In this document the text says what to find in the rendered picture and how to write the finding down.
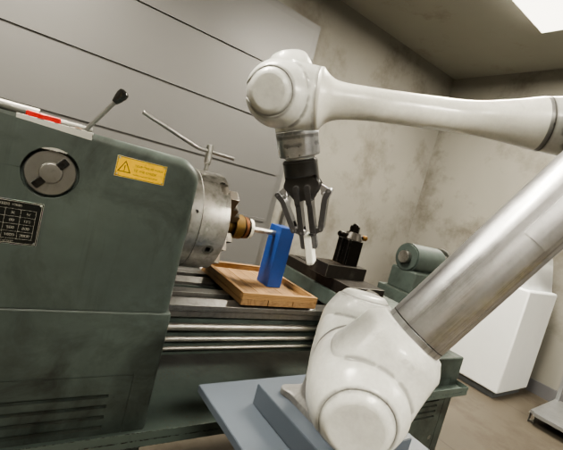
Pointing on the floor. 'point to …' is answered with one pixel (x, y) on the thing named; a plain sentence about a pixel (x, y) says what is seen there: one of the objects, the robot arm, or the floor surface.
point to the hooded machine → (508, 338)
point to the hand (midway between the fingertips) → (309, 248)
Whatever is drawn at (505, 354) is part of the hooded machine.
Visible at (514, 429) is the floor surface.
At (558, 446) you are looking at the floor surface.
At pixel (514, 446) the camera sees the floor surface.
